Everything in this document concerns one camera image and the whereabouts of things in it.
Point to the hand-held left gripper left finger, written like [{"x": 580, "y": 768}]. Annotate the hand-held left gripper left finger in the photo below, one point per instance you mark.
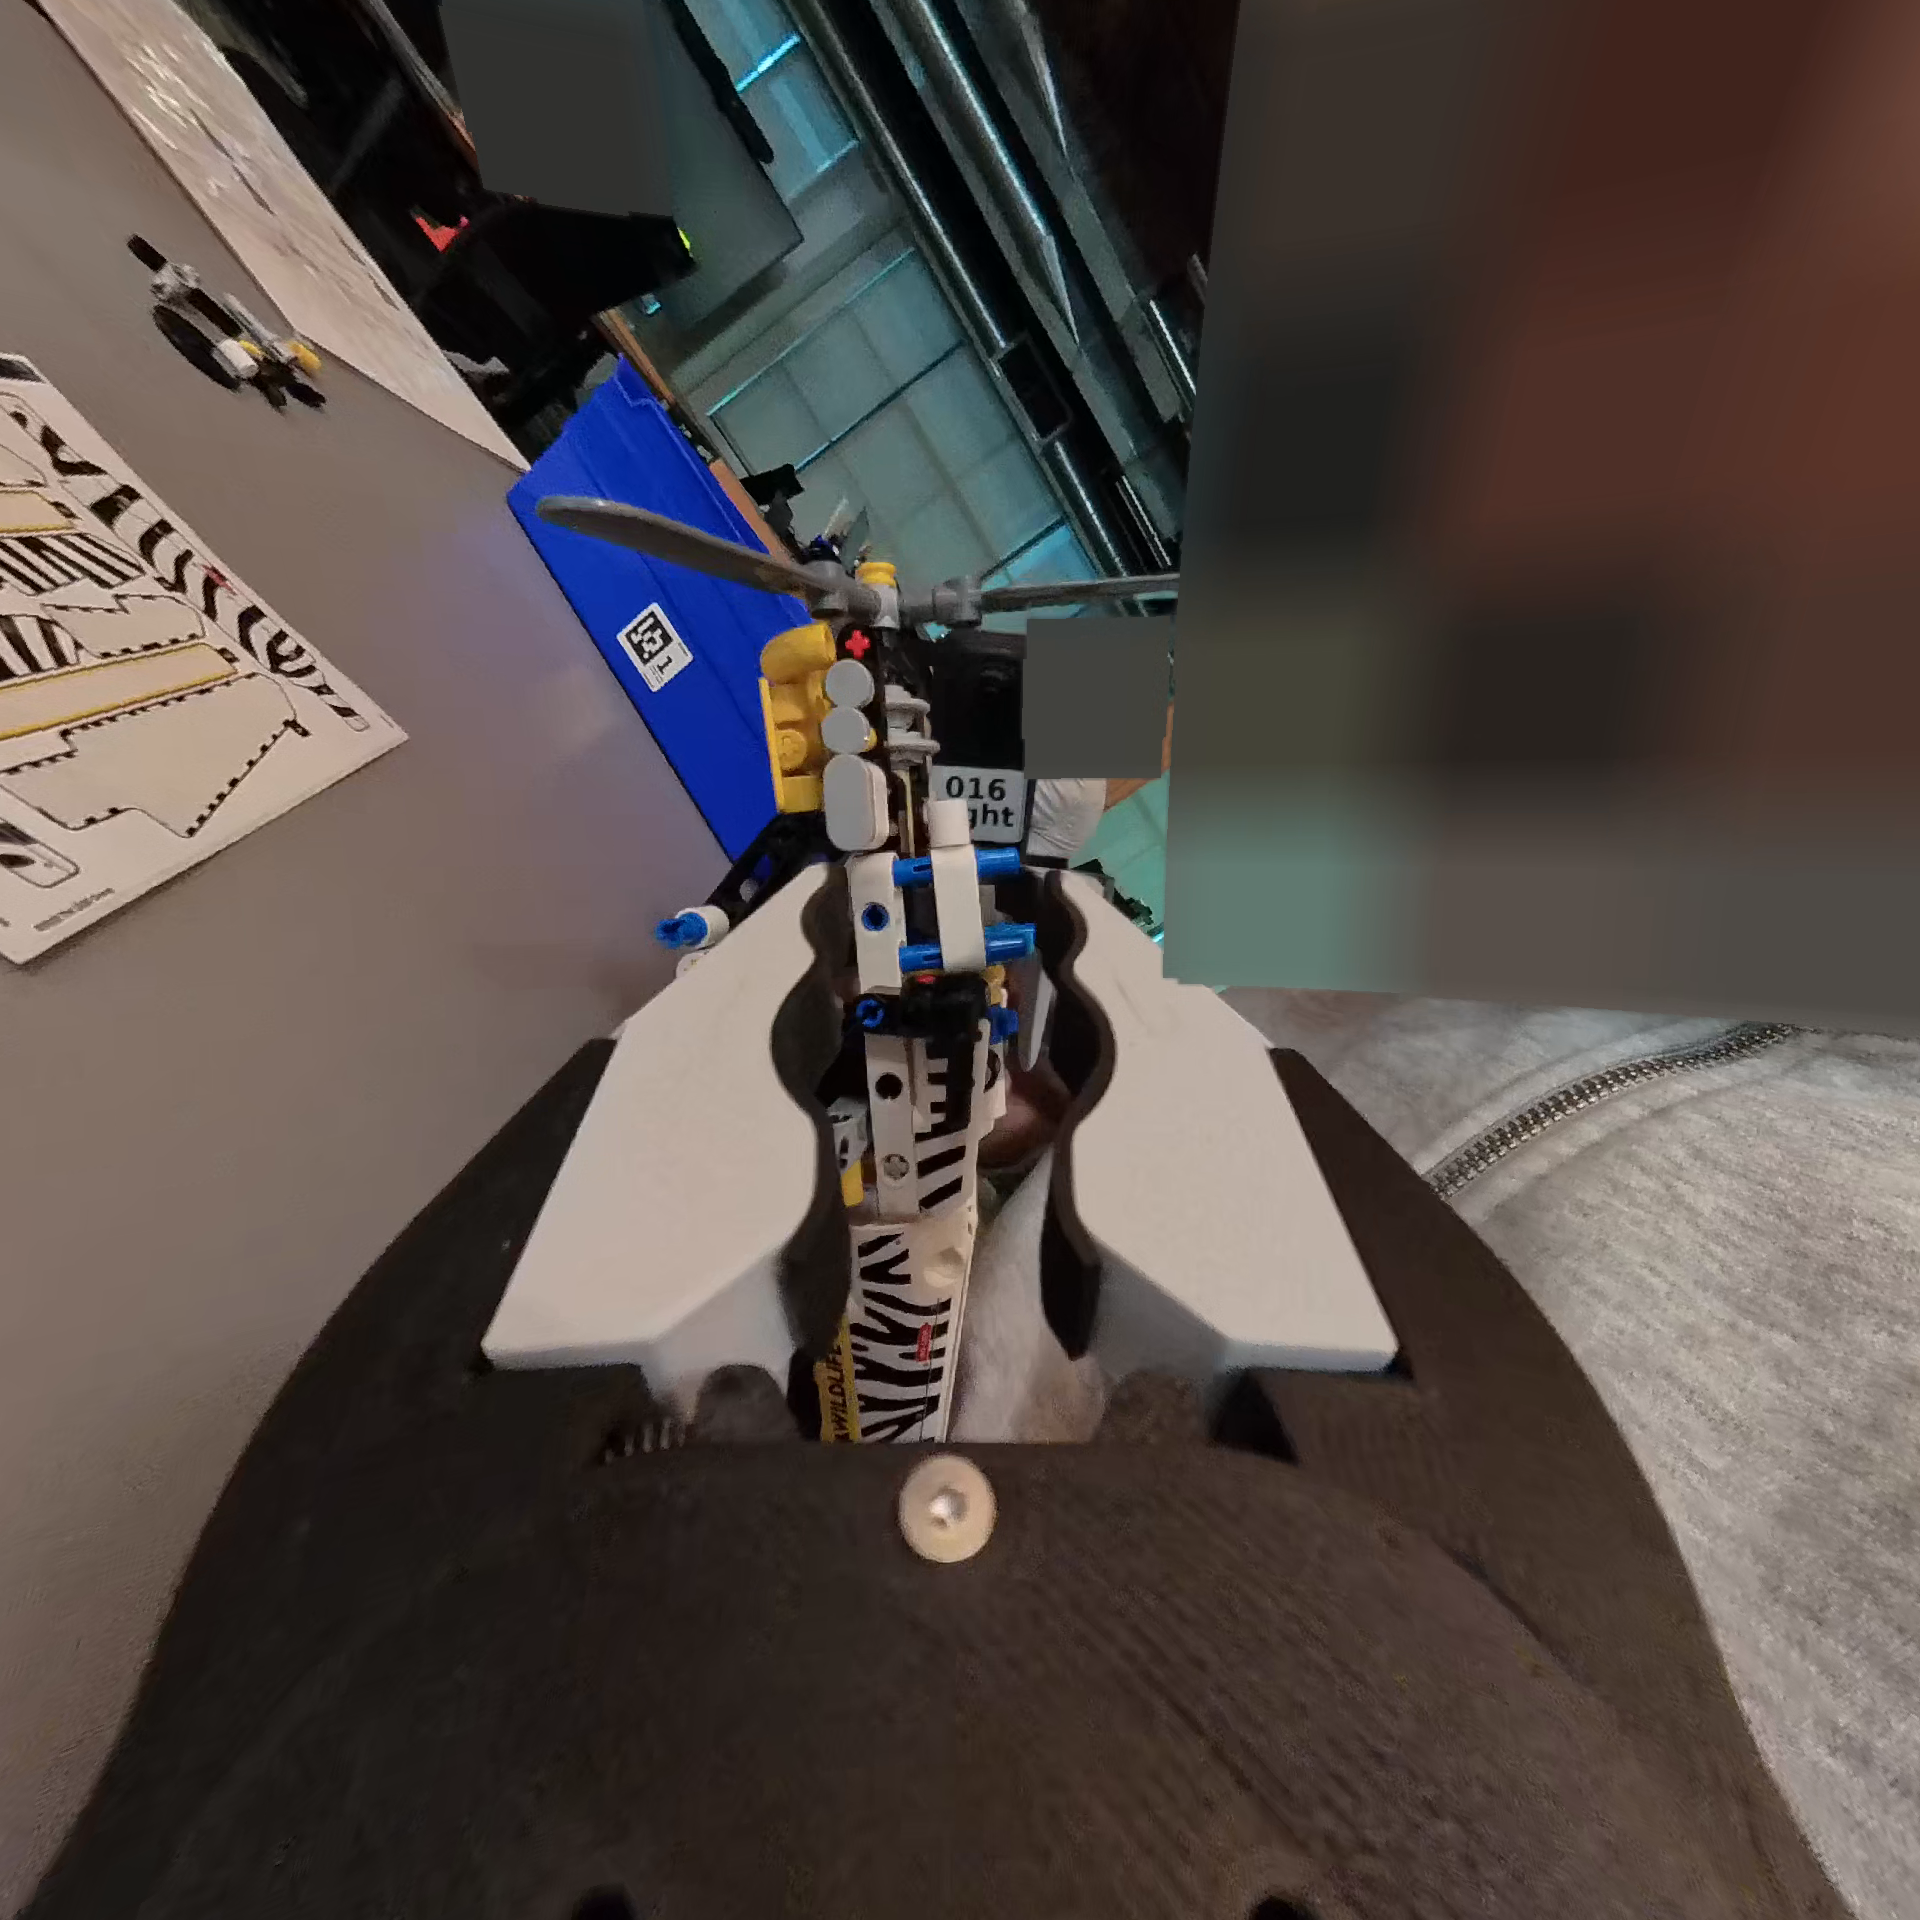
[{"x": 664, "y": 1168}]

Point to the blue plastic bin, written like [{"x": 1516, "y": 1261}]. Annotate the blue plastic bin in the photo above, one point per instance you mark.
[{"x": 707, "y": 736}]

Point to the white black lego piece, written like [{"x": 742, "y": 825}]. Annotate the white black lego piece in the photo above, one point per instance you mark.
[{"x": 203, "y": 317}]

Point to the yellow black lego piece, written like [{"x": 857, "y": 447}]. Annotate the yellow black lego piece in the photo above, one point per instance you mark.
[{"x": 288, "y": 364}]

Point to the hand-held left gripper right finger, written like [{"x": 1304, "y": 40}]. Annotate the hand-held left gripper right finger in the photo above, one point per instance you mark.
[{"x": 1217, "y": 1181}]

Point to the zebra sticker sheet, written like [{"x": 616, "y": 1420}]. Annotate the zebra sticker sheet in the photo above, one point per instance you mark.
[{"x": 153, "y": 723}]

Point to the zebra striped lego helicopter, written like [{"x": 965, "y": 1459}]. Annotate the zebra striped lego helicopter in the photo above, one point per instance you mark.
[{"x": 874, "y": 900}]

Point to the grey zip hoodie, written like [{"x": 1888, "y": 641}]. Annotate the grey zip hoodie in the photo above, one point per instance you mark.
[{"x": 1726, "y": 1353}]

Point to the lego instruction booklet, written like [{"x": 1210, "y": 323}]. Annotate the lego instruction booklet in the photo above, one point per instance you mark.
[{"x": 253, "y": 168}]

